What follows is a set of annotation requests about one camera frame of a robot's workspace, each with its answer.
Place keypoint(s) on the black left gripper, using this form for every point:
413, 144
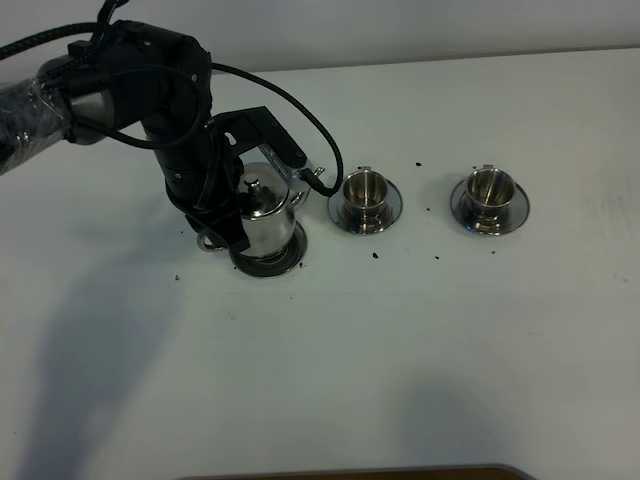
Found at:
216, 209

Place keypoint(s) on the stainless steel teapot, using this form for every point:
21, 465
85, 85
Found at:
268, 210

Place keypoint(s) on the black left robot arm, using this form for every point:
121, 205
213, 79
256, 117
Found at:
140, 85

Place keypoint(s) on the steel teapot saucer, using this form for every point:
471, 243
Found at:
278, 263

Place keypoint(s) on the left steel cup saucer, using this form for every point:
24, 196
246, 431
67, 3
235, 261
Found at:
386, 220

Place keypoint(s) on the steel cup saucer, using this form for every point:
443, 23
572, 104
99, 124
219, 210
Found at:
513, 218
386, 220

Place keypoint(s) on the left steel teacup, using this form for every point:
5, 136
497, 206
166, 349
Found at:
364, 193

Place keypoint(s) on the steel teacup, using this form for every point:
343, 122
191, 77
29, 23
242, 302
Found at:
489, 192
364, 193

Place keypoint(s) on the right steel teacup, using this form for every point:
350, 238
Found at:
489, 192

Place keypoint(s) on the right steel cup saucer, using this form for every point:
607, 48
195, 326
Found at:
513, 218

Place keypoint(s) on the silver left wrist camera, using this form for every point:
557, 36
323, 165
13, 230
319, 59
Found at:
291, 175

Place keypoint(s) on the black camera mount bracket left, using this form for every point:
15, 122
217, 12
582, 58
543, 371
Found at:
256, 126

